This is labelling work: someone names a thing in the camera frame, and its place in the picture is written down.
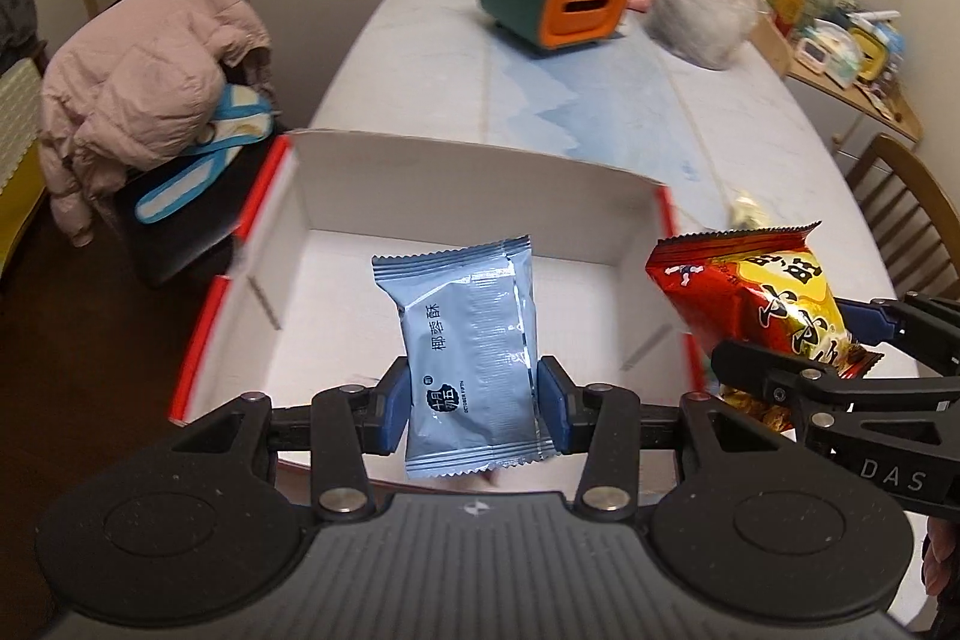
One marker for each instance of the wooden shelf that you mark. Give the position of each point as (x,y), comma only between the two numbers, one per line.
(840,93)

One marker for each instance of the white cardboard box red outside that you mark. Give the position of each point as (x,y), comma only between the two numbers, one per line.
(450,212)

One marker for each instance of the person's right hand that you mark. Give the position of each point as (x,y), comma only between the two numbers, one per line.
(941,557)

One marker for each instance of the pale yellow snack packet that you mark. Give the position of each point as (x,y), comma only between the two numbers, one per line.
(744,211)

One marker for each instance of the yellow white foam mat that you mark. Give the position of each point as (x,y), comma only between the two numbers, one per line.
(19,160)

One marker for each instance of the dark bag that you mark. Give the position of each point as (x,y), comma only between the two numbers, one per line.
(15,10)

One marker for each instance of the pink puffer jacket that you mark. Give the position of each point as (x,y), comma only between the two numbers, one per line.
(142,70)

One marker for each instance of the black chair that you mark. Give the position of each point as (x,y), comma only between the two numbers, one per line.
(180,235)

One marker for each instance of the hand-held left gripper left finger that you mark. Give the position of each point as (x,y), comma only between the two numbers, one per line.
(394,411)

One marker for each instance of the wooden chair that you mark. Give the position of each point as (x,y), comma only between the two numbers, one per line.
(915,212)

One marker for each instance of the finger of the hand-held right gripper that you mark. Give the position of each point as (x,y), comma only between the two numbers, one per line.
(870,319)
(765,374)

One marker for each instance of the white small clock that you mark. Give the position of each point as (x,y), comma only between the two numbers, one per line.
(825,51)

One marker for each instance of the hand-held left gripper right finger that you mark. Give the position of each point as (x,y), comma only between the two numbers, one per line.
(553,411)

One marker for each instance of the red yellow snack packet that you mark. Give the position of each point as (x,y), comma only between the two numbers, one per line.
(742,302)

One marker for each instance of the pale blue snack packet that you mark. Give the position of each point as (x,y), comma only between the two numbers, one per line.
(469,347)

